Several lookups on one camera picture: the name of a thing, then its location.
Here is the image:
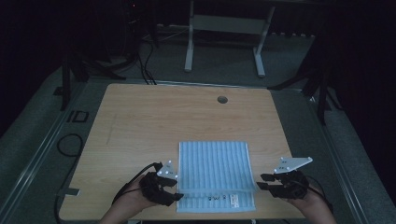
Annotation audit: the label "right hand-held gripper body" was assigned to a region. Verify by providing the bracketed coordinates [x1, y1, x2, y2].
[270, 156, 314, 200]

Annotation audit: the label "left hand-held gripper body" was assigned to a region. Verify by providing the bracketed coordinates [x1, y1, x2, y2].
[138, 160, 179, 206]

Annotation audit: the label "blue striped towel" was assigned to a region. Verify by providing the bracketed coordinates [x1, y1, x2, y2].
[176, 141, 258, 214]

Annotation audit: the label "person's left hand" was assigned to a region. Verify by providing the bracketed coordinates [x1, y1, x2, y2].
[116, 178, 160, 216]

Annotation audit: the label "person's right hand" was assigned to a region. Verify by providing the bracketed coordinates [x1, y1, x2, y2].
[288, 188, 332, 216]

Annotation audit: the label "grey tape strip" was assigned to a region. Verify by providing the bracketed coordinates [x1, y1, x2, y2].
[57, 188, 81, 197]

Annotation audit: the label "black metal stand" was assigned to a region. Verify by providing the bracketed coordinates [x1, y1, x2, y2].
[267, 31, 344, 126]
[60, 52, 127, 111]

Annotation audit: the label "dark equipment rack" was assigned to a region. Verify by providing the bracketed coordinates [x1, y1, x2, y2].
[123, 0, 142, 63]

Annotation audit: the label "left hand-held gripper black cable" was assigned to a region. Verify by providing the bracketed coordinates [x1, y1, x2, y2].
[111, 161, 163, 205]

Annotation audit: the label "hand-held gripper black cable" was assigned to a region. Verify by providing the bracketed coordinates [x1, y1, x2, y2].
[111, 161, 163, 205]
[306, 175, 334, 216]

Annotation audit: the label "right hand-held gripper black cable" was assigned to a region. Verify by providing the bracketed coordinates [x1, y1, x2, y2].
[306, 175, 334, 216]

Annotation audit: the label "metal floor rail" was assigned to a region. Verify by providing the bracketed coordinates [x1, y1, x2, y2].
[0, 83, 88, 218]
[306, 91, 372, 224]

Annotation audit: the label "looped black floor cable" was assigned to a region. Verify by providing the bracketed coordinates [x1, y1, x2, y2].
[56, 133, 84, 158]

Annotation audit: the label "black floor cables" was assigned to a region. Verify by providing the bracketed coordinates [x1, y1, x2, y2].
[136, 40, 157, 86]

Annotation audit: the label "white metal table frame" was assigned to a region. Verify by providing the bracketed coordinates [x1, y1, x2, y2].
[184, 0, 276, 78]

